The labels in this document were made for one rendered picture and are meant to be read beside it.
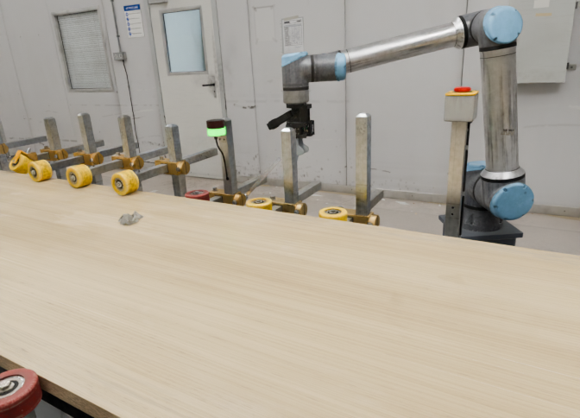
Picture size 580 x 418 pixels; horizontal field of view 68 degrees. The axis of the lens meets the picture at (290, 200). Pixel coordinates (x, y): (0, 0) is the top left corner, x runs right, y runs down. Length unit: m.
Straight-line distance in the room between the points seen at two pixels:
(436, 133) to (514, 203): 2.28
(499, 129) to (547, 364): 1.08
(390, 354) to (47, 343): 0.55
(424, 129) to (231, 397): 3.52
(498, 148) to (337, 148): 2.70
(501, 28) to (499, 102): 0.24
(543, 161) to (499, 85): 2.33
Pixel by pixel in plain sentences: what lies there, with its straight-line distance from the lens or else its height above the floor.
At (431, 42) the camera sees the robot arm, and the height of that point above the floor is 1.35.
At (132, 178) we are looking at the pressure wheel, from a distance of 1.58.
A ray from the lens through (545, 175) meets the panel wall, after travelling 3.98.
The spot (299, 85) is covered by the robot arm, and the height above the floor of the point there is 1.23.
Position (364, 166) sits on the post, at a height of 1.01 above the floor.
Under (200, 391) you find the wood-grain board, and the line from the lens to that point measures 0.66.
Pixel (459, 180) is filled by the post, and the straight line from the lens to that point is 1.22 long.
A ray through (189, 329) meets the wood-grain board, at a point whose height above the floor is 0.90.
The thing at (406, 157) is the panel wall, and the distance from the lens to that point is 4.06.
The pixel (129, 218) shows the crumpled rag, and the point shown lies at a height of 0.91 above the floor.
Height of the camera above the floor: 1.33
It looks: 19 degrees down
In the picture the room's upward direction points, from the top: 3 degrees counter-clockwise
